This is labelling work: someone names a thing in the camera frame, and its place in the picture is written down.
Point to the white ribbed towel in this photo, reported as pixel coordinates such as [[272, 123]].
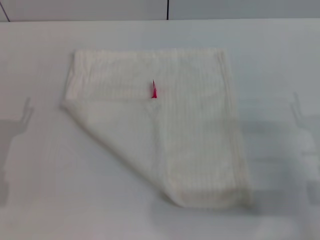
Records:
[[175, 140]]

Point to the pink towel tag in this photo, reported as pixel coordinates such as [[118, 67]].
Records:
[[154, 91]]

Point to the black vertical wall strip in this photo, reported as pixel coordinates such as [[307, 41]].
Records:
[[167, 8]]

